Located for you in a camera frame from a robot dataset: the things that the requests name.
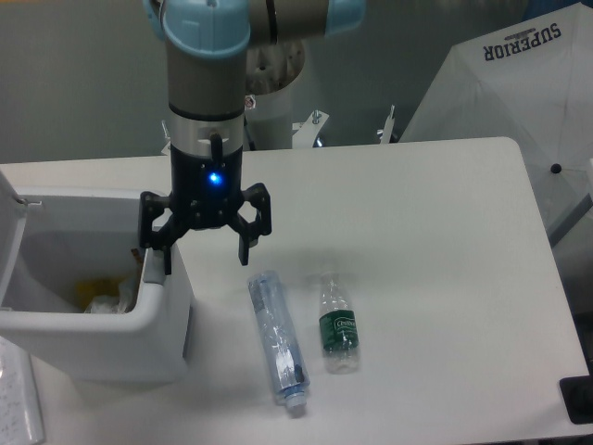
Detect clear bottle green label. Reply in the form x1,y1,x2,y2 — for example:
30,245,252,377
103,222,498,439
319,272,360,375

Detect white metal base frame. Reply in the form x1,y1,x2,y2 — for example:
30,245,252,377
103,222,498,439
159,104,397,156

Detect black device at table edge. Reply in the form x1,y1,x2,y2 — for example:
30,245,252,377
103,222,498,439
560,375,592,425

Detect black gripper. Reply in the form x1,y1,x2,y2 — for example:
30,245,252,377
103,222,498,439
138,111,272,274

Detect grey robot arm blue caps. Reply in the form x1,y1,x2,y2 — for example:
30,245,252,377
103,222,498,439
138,1,366,274

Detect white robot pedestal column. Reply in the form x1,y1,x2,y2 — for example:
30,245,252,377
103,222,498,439
245,40,306,148

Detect white paper sheet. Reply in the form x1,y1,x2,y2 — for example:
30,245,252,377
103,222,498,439
1,337,45,444

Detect white push-lid trash can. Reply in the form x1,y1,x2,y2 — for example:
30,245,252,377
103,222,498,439
1,180,193,383

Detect crumpled white trash in bin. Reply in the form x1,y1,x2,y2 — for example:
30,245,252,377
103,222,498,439
84,276,138,314

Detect crushed clear blue bottle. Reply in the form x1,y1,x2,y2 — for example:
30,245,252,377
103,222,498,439
247,271,309,418

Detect yellow trash in bin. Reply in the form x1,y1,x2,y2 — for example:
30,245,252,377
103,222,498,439
74,276,125,309

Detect white umbrella with lettering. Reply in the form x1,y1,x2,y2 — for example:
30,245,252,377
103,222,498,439
401,3,592,230

